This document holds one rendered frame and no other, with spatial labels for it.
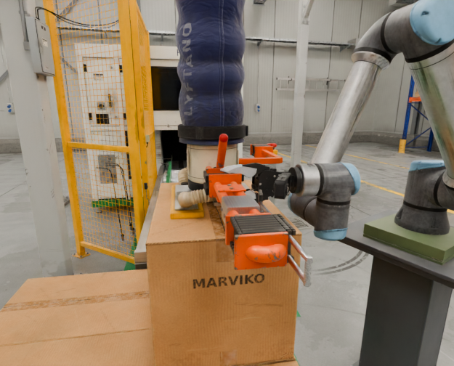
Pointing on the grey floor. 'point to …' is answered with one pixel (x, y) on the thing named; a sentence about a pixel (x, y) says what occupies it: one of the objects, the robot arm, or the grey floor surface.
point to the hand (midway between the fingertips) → (224, 184)
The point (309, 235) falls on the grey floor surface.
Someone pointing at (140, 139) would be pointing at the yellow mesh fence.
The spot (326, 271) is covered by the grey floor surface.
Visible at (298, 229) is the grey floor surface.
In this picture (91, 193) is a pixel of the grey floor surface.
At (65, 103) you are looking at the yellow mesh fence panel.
